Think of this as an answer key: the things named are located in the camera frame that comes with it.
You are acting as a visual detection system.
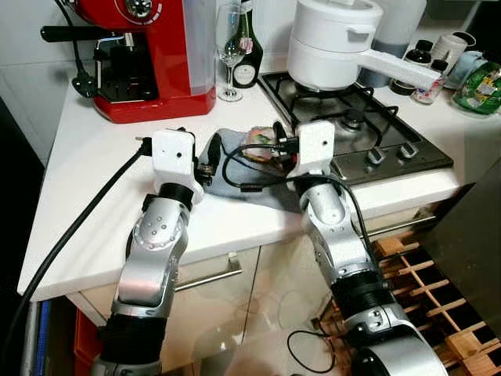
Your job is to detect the green white food packet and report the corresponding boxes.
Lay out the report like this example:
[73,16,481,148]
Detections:
[239,121,302,165]

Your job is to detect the stainless steel fridge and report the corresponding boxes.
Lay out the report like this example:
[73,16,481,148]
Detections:
[427,161,501,330]

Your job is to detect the grey cloth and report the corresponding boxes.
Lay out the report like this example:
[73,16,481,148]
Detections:
[200,128,314,214]

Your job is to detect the dark wine bottle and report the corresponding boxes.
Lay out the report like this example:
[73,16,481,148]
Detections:
[232,0,265,89]

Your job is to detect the red espresso machine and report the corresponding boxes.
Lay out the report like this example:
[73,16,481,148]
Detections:
[41,0,218,125]

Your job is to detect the steel gas hob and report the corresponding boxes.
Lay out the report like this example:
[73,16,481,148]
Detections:
[258,70,455,186]

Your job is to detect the clear wine glass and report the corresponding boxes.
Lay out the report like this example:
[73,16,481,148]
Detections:
[215,2,247,103]

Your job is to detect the wooden slatted rack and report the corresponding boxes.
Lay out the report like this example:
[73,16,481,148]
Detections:
[317,231,501,376]

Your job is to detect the grey plastic canister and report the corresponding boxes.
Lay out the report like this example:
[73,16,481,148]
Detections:
[356,0,427,89]

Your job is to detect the small printed glass bottle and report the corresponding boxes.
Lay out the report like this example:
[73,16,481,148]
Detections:
[413,60,451,106]

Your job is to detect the green plastic packet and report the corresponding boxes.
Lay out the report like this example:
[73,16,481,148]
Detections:
[452,63,501,117]

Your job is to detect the crumpled blue cloth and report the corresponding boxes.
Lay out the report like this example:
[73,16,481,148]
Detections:
[452,49,492,89]

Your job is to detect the grey cup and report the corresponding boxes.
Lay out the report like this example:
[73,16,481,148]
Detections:
[433,31,476,75]

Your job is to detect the red crate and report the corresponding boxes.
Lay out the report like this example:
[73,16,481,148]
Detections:
[73,308,103,369]

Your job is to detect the blue box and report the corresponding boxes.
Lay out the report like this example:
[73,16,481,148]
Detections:
[33,300,49,376]

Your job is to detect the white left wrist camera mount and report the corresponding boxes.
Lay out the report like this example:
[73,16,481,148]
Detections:
[151,128,206,204]

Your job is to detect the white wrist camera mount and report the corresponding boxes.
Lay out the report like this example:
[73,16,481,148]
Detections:
[291,120,337,179]
[151,128,206,204]

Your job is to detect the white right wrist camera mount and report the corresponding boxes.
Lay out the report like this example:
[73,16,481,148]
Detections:
[291,120,337,179]

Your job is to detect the white pot with handle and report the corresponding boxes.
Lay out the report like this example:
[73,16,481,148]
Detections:
[287,0,443,93]

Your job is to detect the steel cabinet bar handle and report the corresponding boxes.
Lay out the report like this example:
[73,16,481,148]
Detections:
[174,252,243,292]
[362,210,441,237]

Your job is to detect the black espresso machine cable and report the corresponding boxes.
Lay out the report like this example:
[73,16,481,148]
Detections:
[55,0,99,99]

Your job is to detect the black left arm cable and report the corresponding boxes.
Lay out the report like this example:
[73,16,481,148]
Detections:
[0,137,153,369]

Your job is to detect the thin black floor cable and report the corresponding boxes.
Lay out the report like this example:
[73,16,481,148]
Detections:
[286,329,337,374]

